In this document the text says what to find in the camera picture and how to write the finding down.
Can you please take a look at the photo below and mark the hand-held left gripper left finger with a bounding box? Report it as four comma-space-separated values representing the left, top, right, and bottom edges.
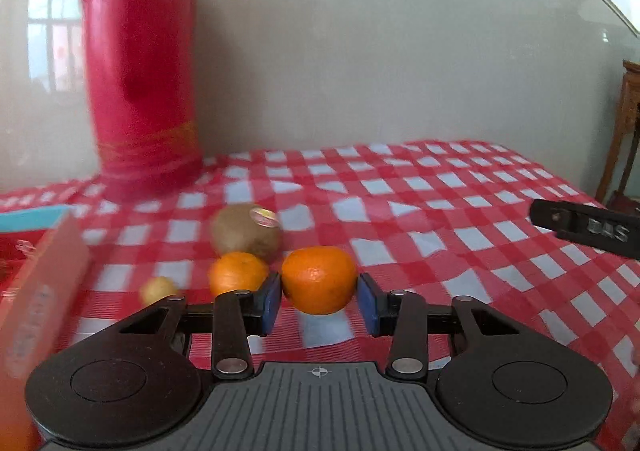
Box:
117, 272, 284, 380

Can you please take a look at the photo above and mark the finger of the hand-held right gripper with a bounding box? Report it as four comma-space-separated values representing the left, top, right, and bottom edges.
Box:
529, 198, 640, 260

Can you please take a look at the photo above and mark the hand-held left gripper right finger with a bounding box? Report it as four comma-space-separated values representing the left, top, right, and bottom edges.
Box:
355, 272, 526, 379

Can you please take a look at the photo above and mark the orange mandarin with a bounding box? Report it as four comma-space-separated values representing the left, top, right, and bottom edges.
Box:
280, 246, 359, 316
208, 251, 271, 300

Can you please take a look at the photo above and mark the colourful cardboard box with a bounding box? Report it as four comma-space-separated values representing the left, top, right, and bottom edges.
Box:
0, 208, 94, 451

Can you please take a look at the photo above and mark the brown kiwi with sticker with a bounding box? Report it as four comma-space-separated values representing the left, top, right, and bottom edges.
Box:
209, 203, 284, 263

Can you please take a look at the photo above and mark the wooden chair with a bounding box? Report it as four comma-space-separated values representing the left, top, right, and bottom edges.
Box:
594, 60, 640, 213

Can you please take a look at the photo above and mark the red white checkered tablecloth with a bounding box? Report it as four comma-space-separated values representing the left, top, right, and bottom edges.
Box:
0, 138, 640, 451

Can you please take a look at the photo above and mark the small yellow-green round fruit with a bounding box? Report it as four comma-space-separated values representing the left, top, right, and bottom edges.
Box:
139, 275, 181, 308

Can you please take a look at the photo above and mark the round glass panel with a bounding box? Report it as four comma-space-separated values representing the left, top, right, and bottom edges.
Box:
0, 0, 640, 194

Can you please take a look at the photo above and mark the red thermos flask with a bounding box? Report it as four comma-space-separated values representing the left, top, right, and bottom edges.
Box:
80, 0, 204, 205

